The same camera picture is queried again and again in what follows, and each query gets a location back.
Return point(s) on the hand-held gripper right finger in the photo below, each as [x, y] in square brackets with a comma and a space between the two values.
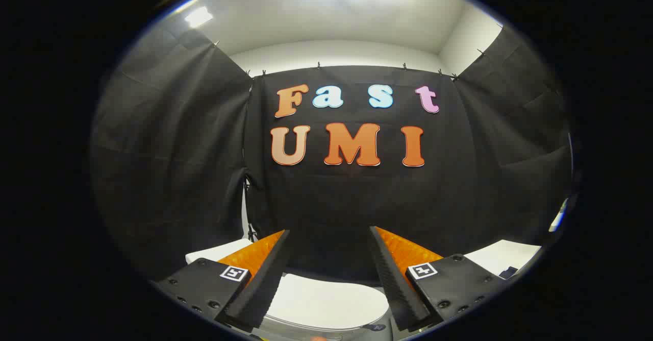
[395, 285]

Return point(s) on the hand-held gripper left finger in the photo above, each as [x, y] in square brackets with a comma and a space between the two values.
[260, 285]

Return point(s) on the white toilet lid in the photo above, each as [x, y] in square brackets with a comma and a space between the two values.
[326, 300]

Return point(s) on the white flat panel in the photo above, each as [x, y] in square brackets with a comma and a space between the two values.
[214, 251]

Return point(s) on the black backdrop cloth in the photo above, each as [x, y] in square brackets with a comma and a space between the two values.
[357, 203]

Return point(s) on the white drawer cabinet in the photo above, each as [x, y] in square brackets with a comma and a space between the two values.
[502, 254]

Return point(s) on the small ceiling light panel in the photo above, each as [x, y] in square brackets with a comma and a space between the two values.
[198, 17]

